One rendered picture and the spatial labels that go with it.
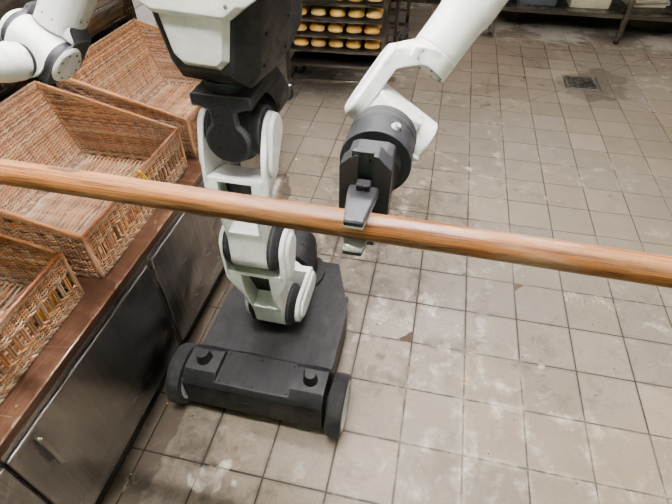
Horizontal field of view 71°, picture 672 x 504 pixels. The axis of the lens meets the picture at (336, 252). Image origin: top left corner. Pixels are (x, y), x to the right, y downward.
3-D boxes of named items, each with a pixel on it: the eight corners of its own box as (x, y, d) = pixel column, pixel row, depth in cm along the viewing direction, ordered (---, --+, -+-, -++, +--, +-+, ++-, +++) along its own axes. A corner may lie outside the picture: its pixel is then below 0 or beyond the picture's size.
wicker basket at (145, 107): (75, 144, 175) (44, 71, 156) (150, 81, 215) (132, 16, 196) (197, 160, 168) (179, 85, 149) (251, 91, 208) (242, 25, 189)
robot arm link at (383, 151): (416, 159, 47) (426, 104, 55) (322, 147, 48) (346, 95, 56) (403, 251, 55) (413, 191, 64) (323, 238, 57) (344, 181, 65)
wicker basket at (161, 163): (-54, 258, 132) (-120, 176, 113) (66, 151, 172) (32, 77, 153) (105, 282, 125) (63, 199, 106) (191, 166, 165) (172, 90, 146)
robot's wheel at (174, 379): (198, 355, 175) (181, 332, 158) (211, 357, 174) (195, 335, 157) (177, 408, 164) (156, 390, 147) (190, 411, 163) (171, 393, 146)
